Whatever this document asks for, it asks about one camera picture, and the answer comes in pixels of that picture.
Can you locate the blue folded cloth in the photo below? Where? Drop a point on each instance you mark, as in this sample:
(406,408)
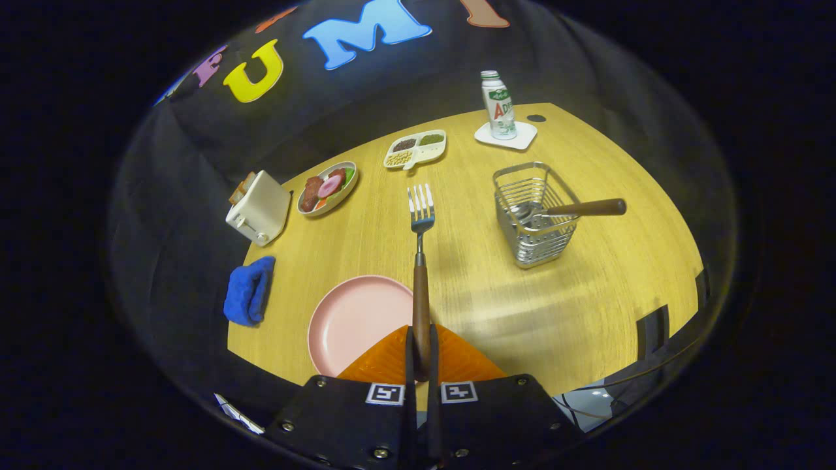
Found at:
(248,290)

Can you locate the toasted bread slice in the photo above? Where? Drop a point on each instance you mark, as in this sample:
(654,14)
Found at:
(238,194)
(247,181)

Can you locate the black table clamp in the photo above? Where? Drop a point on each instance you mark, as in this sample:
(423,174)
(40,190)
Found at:
(703,287)
(653,333)

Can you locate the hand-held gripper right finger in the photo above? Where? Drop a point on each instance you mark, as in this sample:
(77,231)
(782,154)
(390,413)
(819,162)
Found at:
(434,411)

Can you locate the white divided dish of beans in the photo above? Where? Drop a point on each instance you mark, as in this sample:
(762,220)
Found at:
(415,149)

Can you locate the pink round plate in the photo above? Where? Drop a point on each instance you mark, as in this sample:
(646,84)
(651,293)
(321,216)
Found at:
(356,323)

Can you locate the black round table grommet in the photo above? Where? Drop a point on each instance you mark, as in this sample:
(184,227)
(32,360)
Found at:
(536,119)

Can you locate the white square coaster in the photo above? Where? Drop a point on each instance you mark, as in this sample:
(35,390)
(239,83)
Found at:
(526,136)

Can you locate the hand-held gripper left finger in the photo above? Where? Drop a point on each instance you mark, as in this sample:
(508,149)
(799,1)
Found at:
(409,411)

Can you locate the white plastic drink bottle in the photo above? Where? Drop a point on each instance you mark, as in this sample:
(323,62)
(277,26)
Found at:
(499,108)

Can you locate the white toaster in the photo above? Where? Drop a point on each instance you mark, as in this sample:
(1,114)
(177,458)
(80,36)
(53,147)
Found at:
(261,209)

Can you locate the black backdrop cloth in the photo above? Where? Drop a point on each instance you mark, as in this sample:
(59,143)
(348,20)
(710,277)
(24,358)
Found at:
(196,143)

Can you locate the bowl of meat and vegetables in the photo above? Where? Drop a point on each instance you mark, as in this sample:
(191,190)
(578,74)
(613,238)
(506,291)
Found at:
(326,188)

